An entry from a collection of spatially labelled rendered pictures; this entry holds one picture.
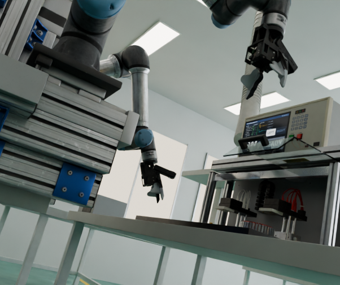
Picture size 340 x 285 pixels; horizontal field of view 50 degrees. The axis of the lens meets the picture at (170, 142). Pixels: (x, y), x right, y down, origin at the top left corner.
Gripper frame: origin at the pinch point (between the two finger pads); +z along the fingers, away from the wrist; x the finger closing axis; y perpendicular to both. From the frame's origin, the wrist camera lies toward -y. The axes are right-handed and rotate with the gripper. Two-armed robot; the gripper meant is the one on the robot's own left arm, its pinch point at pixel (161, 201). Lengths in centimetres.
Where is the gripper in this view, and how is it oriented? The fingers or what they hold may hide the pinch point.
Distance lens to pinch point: 173.9
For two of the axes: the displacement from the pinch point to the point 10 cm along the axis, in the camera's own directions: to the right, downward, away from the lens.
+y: -9.7, 1.3, -2.2
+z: 1.8, 9.6, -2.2
